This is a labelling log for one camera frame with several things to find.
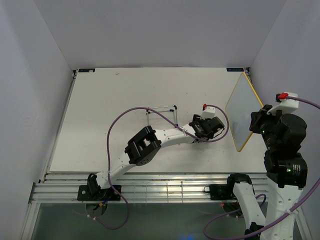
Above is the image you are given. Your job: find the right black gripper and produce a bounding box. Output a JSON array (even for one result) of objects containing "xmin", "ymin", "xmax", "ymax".
[{"xmin": 249, "ymin": 103, "xmax": 285, "ymax": 149}]

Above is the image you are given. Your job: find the yellow framed whiteboard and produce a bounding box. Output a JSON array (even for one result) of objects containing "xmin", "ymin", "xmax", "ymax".
[{"xmin": 225, "ymin": 73, "xmax": 263, "ymax": 152}]

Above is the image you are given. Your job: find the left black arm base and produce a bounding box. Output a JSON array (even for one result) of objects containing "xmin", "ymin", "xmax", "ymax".
[{"xmin": 76, "ymin": 185, "xmax": 121, "ymax": 202}]

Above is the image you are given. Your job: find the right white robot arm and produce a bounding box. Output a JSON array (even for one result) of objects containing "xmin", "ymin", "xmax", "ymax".
[{"xmin": 225, "ymin": 103, "xmax": 308, "ymax": 240}]

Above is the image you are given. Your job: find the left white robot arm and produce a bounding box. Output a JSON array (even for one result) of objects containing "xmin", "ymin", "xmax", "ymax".
[{"xmin": 80, "ymin": 114, "xmax": 225, "ymax": 201}]

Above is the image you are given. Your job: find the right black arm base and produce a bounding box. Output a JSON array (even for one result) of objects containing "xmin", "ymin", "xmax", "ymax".
[{"xmin": 203, "ymin": 184, "xmax": 236, "ymax": 201}]

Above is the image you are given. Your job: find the black metal whiteboard stand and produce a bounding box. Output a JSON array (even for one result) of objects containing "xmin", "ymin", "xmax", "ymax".
[{"xmin": 145, "ymin": 105, "xmax": 179, "ymax": 126}]

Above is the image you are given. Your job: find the right blue table label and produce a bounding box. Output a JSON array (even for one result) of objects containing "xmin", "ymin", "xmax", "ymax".
[{"xmin": 226, "ymin": 67, "xmax": 244, "ymax": 72}]

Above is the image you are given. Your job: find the blue table label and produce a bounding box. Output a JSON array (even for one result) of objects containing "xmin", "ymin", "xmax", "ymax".
[
  {"xmin": 78, "ymin": 68, "xmax": 96, "ymax": 73},
  {"xmin": 226, "ymin": 67, "xmax": 244, "ymax": 72}
]

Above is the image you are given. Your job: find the left blue table label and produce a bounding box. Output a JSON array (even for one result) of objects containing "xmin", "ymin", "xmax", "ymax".
[{"xmin": 78, "ymin": 68, "xmax": 96, "ymax": 73}]

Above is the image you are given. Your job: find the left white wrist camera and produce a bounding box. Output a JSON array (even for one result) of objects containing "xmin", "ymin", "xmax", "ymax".
[{"xmin": 200, "ymin": 104, "xmax": 216, "ymax": 120}]

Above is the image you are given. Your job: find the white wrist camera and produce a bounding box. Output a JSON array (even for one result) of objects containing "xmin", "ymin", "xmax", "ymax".
[
  {"xmin": 267, "ymin": 92, "xmax": 299, "ymax": 116},
  {"xmin": 200, "ymin": 104, "xmax": 216, "ymax": 120}
]

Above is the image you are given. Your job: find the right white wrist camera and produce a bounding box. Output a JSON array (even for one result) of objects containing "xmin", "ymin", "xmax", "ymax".
[{"xmin": 267, "ymin": 92, "xmax": 299, "ymax": 116}]

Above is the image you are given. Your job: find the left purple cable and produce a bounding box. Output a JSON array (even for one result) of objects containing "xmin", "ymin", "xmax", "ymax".
[{"xmin": 86, "ymin": 104, "xmax": 230, "ymax": 230}]

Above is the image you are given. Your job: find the aluminium rail frame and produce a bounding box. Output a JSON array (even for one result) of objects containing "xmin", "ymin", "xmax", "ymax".
[{"xmin": 29, "ymin": 172, "xmax": 229, "ymax": 204}]

